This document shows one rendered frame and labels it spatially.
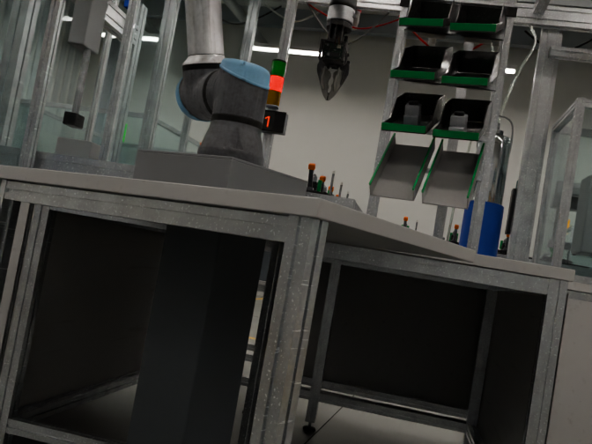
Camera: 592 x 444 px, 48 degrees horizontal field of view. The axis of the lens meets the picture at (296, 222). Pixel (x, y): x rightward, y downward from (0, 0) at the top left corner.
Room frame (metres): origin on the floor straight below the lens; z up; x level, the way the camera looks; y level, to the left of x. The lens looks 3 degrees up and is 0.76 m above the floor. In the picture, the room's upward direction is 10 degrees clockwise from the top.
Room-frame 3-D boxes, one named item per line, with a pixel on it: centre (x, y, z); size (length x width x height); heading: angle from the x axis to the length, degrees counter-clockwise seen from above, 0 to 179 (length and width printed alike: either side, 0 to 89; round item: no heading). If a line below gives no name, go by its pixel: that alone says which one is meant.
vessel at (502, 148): (2.70, -0.76, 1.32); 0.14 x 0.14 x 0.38
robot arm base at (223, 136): (1.47, 0.17, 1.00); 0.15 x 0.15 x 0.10
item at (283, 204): (1.51, 0.14, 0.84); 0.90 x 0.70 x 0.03; 55
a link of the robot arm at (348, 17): (1.80, -0.03, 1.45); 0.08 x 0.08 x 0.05
